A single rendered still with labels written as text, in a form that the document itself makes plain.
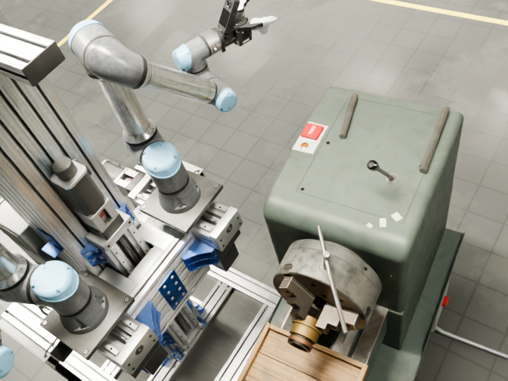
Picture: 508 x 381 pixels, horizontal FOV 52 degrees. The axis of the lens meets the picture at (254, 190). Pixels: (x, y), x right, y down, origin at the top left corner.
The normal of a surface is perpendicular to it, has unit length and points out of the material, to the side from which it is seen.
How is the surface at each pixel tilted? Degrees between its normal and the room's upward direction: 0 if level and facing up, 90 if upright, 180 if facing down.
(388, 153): 0
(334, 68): 0
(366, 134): 0
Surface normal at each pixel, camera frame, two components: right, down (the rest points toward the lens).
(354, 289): 0.46, -0.25
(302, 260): -0.47, -0.66
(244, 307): -0.19, -0.60
